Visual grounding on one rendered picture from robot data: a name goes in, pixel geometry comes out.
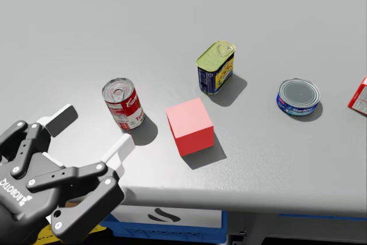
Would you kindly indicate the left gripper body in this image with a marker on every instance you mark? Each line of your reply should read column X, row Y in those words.
column 14, row 213

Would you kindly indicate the white box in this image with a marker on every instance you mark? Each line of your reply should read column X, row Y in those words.
column 195, row 217

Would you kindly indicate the green and blue rectangular can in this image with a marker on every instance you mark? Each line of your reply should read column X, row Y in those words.
column 215, row 67

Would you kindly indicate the blue flat can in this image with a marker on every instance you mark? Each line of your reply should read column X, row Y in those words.
column 298, row 97

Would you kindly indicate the pink cube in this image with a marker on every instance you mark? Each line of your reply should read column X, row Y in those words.
column 190, row 127

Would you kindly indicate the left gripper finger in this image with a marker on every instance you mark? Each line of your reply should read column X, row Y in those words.
column 94, row 199
column 28, row 139

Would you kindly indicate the red and white can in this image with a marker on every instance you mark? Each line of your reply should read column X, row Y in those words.
column 126, row 107

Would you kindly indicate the red and white carton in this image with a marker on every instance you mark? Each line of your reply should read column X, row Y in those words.
column 359, row 98

